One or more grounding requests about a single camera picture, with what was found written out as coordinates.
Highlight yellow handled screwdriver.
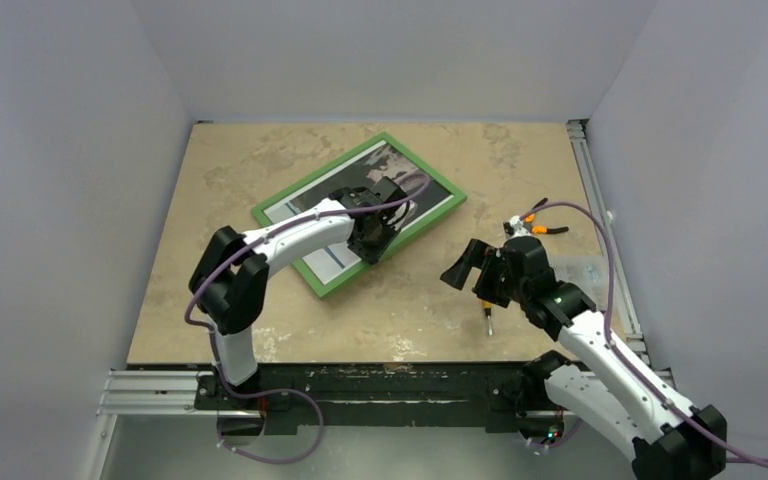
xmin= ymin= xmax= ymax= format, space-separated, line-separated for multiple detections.
xmin=481 ymin=300 xmax=494 ymax=336

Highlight green wooden picture frame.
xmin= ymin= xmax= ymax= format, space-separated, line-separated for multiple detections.
xmin=252 ymin=131 xmax=468 ymax=301

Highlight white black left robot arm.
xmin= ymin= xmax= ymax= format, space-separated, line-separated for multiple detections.
xmin=184 ymin=177 xmax=415 ymax=409

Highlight black and white photo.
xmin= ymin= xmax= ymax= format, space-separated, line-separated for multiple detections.
xmin=263 ymin=139 xmax=455 ymax=287

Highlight clear plastic box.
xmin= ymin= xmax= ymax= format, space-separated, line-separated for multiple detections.
xmin=549 ymin=255 xmax=608 ymax=311

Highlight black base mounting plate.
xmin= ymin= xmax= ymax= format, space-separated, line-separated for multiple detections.
xmin=194 ymin=360 xmax=587 ymax=437

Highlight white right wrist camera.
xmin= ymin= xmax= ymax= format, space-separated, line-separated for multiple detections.
xmin=502 ymin=216 xmax=532 ymax=239

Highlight orange handled pliers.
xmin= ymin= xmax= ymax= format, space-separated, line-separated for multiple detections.
xmin=511 ymin=197 xmax=569 ymax=236

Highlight aluminium right side rail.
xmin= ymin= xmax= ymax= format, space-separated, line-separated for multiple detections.
xmin=566 ymin=120 xmax=651 ymax=365

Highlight aluminium rail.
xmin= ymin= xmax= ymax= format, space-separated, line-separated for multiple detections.
xmin=566 ymin=120 xmax=651 ymax=365
xmin=96 ymin=369 xmax=683 ymax=418

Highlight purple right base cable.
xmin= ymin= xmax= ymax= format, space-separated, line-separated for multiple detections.
xmin=526 ymin=410 xmax=584 ymax=452

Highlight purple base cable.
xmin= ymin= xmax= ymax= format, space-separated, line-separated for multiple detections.
xmin=526 ymin=410 xmax=584 ymax=452
xmin=215 ymin=388 xmax=325 ymax=466

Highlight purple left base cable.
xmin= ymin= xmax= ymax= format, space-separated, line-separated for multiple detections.
xmin=215 ymin=388 xmax=325 ymax=466

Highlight aluminium front rail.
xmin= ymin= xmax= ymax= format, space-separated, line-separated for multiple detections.
xmin=96 ymin=369 xmax=683 ymax=418

